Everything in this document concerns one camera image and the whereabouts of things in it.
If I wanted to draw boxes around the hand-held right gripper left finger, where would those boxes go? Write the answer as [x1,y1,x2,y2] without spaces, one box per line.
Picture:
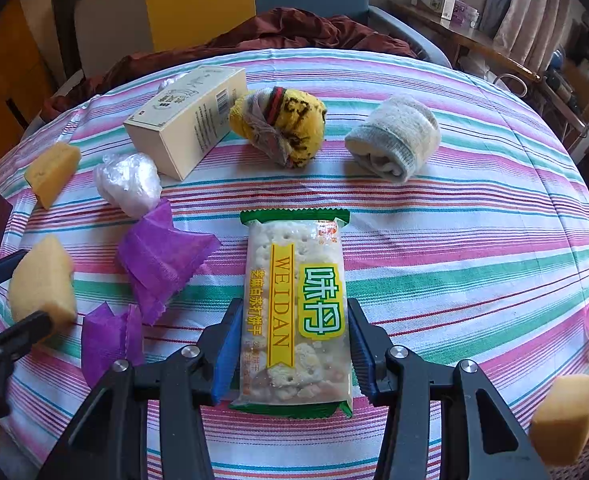
[34,297,248,480]

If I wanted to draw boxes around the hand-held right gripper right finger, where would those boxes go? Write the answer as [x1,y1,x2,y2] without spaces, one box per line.
[347,297,550,480]

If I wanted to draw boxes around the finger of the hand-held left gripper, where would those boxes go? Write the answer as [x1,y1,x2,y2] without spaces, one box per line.
[0,249,29,291]
[0,310,55,361]

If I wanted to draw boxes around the yellow sponge block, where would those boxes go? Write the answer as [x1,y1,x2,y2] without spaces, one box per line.
[8,234,78,331]
[529,374,589,467]
[24,142,82,210]

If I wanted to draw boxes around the purple packet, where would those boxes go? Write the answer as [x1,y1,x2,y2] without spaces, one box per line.
[82,304,145,388]
[117,199,222,326]

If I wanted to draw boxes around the green cracker packet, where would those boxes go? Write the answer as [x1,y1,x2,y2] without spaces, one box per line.
[229,208,353,418]

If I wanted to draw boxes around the white plastic bag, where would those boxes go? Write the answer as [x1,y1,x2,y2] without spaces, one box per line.
[93,152,163,219]

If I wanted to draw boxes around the grey sock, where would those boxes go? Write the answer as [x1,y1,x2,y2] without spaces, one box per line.
[345,96,442,184]

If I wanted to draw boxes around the wooden wardrobe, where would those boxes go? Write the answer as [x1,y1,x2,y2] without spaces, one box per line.
[0,0,58,181]

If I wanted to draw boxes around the cream cardboard box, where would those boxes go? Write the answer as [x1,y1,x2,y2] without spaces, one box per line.
[123,65,248,181]

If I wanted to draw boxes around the yellow rolled sock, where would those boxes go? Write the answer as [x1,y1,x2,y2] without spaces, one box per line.
[229,86,327,168]

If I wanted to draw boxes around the maroon blanket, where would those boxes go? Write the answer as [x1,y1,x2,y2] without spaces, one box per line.
[42,7,420,121]

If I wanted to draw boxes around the wooden desk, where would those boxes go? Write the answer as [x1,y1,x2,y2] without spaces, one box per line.
[389,0,542,81]

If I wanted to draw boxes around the cluttered wooden shelf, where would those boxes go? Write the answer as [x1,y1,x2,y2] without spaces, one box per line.
[539,10,589,161]

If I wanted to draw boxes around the grey yellow blue headboard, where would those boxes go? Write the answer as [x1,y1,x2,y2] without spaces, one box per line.
[74,0,372,53]

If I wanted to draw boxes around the small purple box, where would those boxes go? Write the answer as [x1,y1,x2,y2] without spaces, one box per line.
[451,0,480,28]

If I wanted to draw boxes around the beige curtain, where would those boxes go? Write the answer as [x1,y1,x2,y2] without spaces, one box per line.
[484,0,585,68]

